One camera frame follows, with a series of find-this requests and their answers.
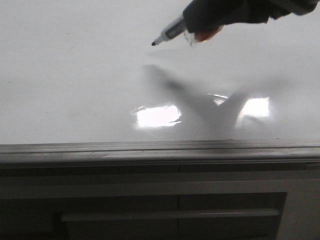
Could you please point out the red round magnet taped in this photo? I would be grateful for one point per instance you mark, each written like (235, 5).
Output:
(198, 37)

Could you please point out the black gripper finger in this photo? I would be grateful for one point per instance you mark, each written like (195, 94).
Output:
(205, 15)

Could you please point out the white whiteboard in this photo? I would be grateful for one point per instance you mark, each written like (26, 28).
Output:
(85, 71)

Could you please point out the white black whiteboard marker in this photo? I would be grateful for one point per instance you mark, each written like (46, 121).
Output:
(174, 29)

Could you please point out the grey cabinet drawer front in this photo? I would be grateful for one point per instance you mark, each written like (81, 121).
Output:
(31, 206)

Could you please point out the grey drawer handle bar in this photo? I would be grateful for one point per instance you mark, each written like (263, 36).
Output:
(168, 215)

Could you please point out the grey aluminium whiteboard frame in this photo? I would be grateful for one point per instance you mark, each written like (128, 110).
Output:
(185, 152)

